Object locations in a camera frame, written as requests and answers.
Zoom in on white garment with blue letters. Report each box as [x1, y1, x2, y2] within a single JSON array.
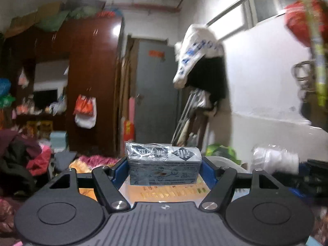
[[173, 24, 224, 89]]

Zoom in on blue plastic bag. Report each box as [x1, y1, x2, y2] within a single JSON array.
[[289, 163, 324, 206]]

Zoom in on coiled grey cable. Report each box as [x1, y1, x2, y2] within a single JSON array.
[[292, 60, 318, 93]]

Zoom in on black hanging garment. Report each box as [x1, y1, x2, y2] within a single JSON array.
[[187, 56, 229, 109]]

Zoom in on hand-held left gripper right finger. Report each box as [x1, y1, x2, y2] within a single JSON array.
[[199, 157, 293, 213]]

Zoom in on small white pink bag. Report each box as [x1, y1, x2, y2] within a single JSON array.
[[17, 68, 29, 89]]

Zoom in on folded metal frame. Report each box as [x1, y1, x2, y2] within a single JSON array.
[[171, 88, 206, 146]]

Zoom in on teal box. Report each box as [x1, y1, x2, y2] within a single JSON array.
[[50, 131, 68, 153]]

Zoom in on red garment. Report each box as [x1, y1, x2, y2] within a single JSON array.
[[26, 148, 53, 177]]

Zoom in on grey door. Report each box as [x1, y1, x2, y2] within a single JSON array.
[[133, 40, 183, 144]]

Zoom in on dark grey cushion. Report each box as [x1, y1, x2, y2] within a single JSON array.
[[55, 151, 78, 171]]

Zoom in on wooden boards beside door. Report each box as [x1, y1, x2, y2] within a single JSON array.
[[118, 34, 139, 157]]

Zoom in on clear plastic bag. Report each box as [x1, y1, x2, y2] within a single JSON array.
[[49, 99, 67, 115]]

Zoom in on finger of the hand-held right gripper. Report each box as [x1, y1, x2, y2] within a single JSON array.
[[306, 159, 328, 183]]

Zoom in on yellow and pink blanket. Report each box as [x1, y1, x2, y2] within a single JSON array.
[[69, 154, 121, 174]]

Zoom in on red plastic bag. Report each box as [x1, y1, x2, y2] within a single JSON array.
[[284, 0, 328, 48]]

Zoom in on window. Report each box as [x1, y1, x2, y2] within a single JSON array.
[[239, 0, 308, 29]]

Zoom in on clear slotted plastic basket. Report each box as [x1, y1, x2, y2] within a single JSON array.
[[119, 155, 248, 203]]

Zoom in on grey plastic-wrapped carton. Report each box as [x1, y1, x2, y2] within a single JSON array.
[[125, 141, 203, 186]]

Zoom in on dark brown wooden wardrobe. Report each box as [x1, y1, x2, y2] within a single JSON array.
[[0, 15, 124, 159]]

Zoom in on orange and white plastic bag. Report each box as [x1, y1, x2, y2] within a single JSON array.
[[73, 94, 97, 129]]

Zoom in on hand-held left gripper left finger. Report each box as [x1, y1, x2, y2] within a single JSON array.
[[38, 157, 131, 214]]

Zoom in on yellow-green ribbon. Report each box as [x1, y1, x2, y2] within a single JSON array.
[[289, 0, 328, 107]]

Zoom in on green bags on wardrobe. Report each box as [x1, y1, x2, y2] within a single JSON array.
[[35, 7, 98, 32]]

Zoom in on cardboard sheets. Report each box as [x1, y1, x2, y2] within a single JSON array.
[[5, 2, 65, 38]]

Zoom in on pink foam stick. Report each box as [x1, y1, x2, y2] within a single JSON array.
[[128, 97, 135, 124]]

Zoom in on red ceiling pipe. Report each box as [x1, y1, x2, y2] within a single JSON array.
[[115, 2, 183, 12]]

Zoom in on metal hanging rod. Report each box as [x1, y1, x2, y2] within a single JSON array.
[[205, 0, 277, 27]]

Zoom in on pile of dark clothes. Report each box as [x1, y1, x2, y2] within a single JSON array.
[[0, 129, 54, 199]]

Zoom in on green plastic bag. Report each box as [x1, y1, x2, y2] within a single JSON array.
[[206, 143, 242, 165]]

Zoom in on dark hanging bag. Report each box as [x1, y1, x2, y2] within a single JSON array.
[[300, 91, 328, 129]]

